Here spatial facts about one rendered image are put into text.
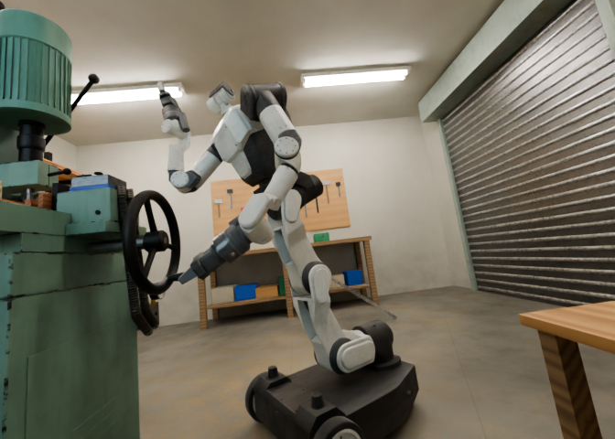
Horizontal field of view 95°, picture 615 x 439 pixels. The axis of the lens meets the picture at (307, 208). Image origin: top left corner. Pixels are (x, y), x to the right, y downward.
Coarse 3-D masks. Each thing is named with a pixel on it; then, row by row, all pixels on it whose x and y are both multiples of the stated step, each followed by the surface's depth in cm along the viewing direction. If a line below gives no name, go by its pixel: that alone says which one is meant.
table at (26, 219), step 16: (0, 208) 55; (16, 208) 58; (32, 208) 61; (0, 224) 54; (16, 224) 57; (32, 224) 61; (48, 224) 65; (64, 224) 69; (80, 224) 70; (96, 224) 70; (112, 224) 73; (112, 240) 87
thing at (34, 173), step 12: (0, 168) 77; (12, 168) 77; (24, 168) 77; (36, 168) 77; (48, 168) 80; (0, 180) 76; (12, 180) 76; (24, 180) 76; (36, 180) 76; (48, 180) 80; (12, 192) 81; (24, 192) 82
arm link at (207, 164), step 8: (208, 152) 133; (200, 160) 132; (208, 160) 132; (216, 160) 134; (192, 168) 130; (200, 168) 131; (208, 168) 132; (216, 168) 137; (176, 176) 125; (184, 176) 126; (192, 176) 128; (200, 176) 130; (208, 176) 134; (176, 184) 125; (184, 184) 126; (192, 184) 127; (200, 184) 132
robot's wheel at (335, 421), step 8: (336, 416) 91; (328, 424) 87; (336, 424) 87; (344, 424) 88; (352, 424) 89; (320, 432) 86; (328, 432) 85; (336, 432) 86; (344, 432) 87; (352, 432) 89; (360, 432) 90
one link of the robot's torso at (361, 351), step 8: (352, 336) 130; (360, 336) 126; (368, 336) 124; (344, 344) 118; (352, 344) 119; (360, 344) 120; (368, 344) 122; (344, 352) 115; (352, 352) 117; (360, 352) 119; (368, 352) 121; (344, 360) 114; (352, 360) 116; (360, 360) 118; (368, 360) 120; (344, 368) 114; (352, 368) 116
